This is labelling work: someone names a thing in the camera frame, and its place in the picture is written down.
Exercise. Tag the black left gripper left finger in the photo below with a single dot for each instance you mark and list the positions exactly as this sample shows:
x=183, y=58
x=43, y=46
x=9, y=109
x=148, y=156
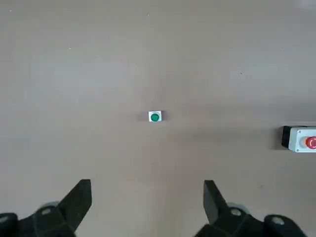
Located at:
x=61, y=214

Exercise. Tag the white box with red button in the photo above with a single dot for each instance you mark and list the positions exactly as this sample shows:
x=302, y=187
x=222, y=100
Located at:
x=300, y=139

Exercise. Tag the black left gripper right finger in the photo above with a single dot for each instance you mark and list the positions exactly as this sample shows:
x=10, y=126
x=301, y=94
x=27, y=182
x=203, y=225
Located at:
x=229, y=219

